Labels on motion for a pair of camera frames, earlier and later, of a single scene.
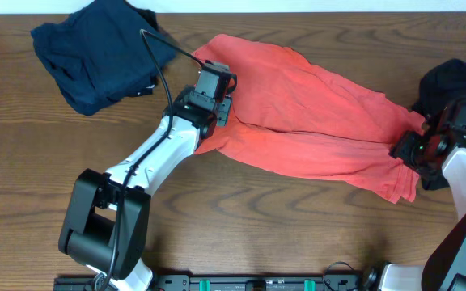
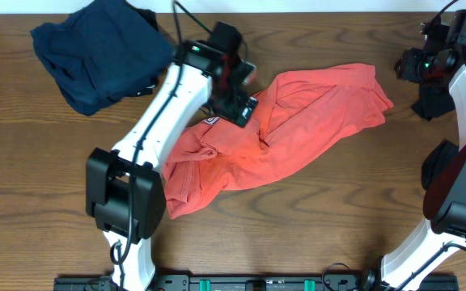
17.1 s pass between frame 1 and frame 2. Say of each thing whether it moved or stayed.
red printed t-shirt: moved
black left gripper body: moved
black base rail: stayed
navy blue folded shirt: stayed
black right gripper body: moved
